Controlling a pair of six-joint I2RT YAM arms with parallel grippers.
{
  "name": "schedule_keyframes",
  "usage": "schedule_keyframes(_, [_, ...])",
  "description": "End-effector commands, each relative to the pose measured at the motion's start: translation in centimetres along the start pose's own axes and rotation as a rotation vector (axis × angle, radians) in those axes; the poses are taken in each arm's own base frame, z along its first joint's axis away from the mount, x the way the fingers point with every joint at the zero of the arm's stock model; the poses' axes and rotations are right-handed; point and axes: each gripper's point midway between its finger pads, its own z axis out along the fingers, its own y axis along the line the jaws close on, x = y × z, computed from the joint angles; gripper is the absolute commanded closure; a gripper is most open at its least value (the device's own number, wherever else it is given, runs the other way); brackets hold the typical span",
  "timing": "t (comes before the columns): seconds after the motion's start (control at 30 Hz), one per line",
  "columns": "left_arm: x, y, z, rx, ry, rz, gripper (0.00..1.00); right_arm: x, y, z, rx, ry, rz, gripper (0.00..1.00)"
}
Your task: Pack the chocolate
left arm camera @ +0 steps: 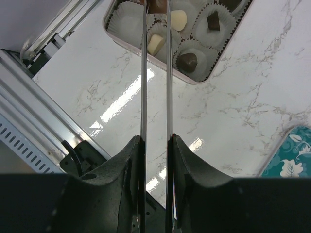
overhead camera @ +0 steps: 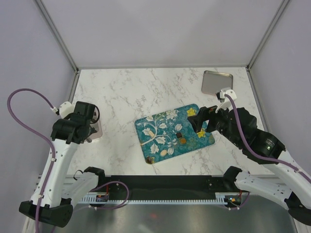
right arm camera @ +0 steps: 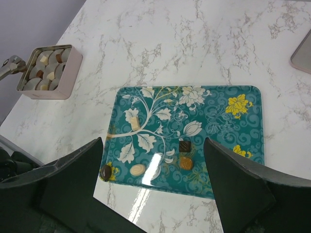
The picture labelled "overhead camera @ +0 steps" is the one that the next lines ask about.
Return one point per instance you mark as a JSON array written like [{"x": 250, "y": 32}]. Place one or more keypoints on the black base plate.
[{"x": 160, "y": 187}]

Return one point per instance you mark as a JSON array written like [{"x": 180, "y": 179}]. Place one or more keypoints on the white cable duct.
[{"x": 218, "y": 199}]

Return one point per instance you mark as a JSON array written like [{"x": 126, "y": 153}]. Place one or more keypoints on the teal floral tray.
[{"x": 165, "y": 125}]

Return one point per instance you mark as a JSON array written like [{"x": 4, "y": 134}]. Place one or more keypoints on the metal box lid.
[{"x": 214, "y": 82}]

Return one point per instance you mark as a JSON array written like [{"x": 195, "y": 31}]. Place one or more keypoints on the aluminium frame post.
[
  {"x": 47, "y": 17},
  {"x": 272, "y": 25}
]

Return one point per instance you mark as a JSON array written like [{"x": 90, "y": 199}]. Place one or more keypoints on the pink chocolate box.
[{"x": 97, "y": 132}]

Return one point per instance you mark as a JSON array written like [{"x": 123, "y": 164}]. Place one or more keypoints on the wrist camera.
[
  {"x": 88, "y": 110},
  {"x": 225, "y": 96}
]

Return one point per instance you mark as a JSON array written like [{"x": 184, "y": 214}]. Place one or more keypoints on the dark swirl chocolate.
[{"x": 150, "y": 160}]

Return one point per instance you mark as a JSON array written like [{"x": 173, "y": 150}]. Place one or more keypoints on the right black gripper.
[{"x": 204, "y": 113}]

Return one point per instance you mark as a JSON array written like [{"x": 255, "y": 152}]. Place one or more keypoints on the white oval chocolate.
[{"x": 163, "y": 153}]

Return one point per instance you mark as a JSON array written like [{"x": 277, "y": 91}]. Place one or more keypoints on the right aluminium frame post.
[{"x": 272, "y": 25}]

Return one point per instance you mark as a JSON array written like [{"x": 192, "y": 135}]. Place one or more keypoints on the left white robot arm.
[{"x": 51, "y": 203}]

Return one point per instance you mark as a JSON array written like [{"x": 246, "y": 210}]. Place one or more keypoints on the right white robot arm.
[{"x": 240, "y": 128}]

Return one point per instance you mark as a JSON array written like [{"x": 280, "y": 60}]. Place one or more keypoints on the left aluminium frame post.
[{"x": 47, "y": 17}]

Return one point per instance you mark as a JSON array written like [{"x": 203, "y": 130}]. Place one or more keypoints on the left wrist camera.
[{"x": 88, "y": 110}]

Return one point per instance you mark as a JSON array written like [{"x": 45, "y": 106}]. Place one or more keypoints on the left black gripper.
[{"x": 92, "y": 131}]

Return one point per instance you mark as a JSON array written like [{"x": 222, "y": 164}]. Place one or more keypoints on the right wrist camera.
[{"x": 225, "y": 96}]

